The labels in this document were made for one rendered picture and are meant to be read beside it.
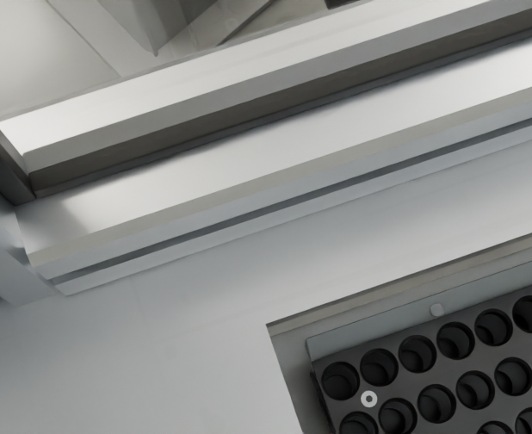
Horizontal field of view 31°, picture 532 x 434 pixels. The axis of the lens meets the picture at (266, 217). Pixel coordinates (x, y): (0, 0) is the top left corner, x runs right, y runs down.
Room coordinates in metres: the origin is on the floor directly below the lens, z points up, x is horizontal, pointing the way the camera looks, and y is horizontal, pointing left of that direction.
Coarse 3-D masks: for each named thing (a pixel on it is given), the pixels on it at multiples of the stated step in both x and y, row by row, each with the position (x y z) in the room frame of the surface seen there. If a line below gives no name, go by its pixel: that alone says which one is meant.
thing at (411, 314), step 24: (528, 264) 0.08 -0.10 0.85; (456, 288) 0.07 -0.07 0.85; (480, 288) 0.07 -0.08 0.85; (504, 288) 0.07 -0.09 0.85; (384, 312) 0.07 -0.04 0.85; (408, 312) 0.07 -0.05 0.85; (432, 312) 0.06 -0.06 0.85; (312, 336) 0.06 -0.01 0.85; (336, 336) 0.06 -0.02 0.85; (360, 336) 0.06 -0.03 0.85; (384, 336) 0.06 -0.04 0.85; (312, 360) 0.05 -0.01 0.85
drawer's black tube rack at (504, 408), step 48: (480, 336) 0.05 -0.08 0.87; (336, 384) 0.04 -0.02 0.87; (432, 384) 0.03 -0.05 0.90; (480, 384) 0.03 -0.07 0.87; (528, 384) 0.03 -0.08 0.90; (336, 432) 0.02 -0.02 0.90; (384, 432) 0.02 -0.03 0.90; (432, 432) 0.02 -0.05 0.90; (480, 432) 0.01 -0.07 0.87; (528, 432) 0.01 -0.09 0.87
